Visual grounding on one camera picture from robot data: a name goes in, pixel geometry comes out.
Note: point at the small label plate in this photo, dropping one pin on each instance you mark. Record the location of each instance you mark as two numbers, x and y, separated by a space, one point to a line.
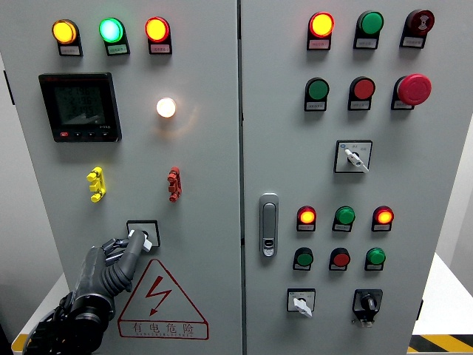
315 106
160 48
365 43
305 228
69 50
337 268
358 105
340 228
301 267
412 42
318 44
373 267
381 228
117 49
401 105

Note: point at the small lit red lamp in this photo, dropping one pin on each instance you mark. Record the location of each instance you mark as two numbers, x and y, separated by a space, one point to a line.
306 216
383 216

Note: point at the large red stop button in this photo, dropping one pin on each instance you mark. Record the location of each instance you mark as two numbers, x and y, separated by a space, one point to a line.
415 90

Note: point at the small red push button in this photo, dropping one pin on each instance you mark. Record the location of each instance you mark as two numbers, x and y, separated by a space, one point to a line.
341 259

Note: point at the silver door lock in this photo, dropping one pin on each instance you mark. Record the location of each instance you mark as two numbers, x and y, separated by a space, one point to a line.
269 222

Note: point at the large lit red lamp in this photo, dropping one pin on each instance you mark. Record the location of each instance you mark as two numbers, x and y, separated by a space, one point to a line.
156 30
321 25

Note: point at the dark red buzzer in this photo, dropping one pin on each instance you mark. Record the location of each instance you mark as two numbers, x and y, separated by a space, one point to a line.
421 21

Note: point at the black door hinge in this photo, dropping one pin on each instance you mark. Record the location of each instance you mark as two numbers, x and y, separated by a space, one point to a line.
420 310

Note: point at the round white lamp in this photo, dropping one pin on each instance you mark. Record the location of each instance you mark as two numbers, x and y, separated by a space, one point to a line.
166 107

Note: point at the small green lamp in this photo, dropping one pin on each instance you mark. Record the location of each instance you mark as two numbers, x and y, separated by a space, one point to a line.
376 256
345 215

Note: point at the large red push button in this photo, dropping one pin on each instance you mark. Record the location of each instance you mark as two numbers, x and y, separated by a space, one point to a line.
363 88

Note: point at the small green push button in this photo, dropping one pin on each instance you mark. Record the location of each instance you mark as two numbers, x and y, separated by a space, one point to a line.
304 259

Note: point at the grey cabinet door with lock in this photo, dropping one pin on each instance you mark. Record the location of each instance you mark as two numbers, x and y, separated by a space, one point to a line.
295 166

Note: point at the large green push button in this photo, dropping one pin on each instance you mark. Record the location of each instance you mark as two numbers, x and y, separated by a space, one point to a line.
318 89

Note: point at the large lit yellow lamp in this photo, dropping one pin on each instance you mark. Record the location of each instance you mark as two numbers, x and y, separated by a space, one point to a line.
64 32

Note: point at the black display meter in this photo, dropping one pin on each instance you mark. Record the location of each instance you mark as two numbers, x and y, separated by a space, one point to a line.
80 107

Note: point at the large lit green lamp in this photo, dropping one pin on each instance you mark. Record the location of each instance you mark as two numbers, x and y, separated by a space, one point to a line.
110 30

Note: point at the grey cabinet door with display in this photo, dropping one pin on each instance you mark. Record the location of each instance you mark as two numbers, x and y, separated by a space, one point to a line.
207 166

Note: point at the red warning triangle sticker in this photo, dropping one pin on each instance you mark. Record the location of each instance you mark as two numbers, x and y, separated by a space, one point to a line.
161 327

